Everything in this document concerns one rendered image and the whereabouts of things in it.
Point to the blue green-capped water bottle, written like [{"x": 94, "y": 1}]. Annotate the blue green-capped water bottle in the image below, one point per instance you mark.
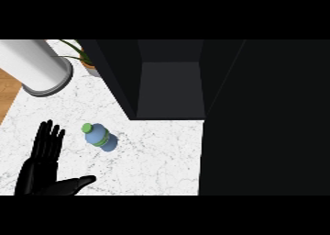
[{"x": 97, "y": 137}]

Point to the white cylindrical paper towel roll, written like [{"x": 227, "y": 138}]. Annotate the white cylindrical paper towel roll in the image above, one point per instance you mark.
[{"x": 32, "y": 65}]

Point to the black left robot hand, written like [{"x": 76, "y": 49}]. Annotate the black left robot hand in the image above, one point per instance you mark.
[{"x": 38, "y": 171}]

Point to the dark grey cabinet door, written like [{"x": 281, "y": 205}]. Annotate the dark grey cabinet door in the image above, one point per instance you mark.
[{"x": 268, "y": 122}]

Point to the potted green plant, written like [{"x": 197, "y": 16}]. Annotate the potted green plant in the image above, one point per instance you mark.
[{"x": 84, "y": 58}]

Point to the dark grey open cabinet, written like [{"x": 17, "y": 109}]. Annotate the dark grey open cabinet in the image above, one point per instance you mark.
[{"x": 169, "y": 88}]

